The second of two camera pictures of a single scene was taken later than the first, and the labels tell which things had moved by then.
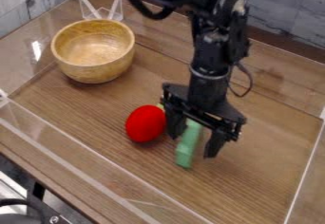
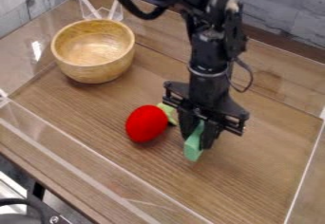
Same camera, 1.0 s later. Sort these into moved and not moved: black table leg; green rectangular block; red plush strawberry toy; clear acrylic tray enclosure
Moved: green rectangular block
Not moved: black table leg; red plush strawberry toy; clear acrylic tray enclosure
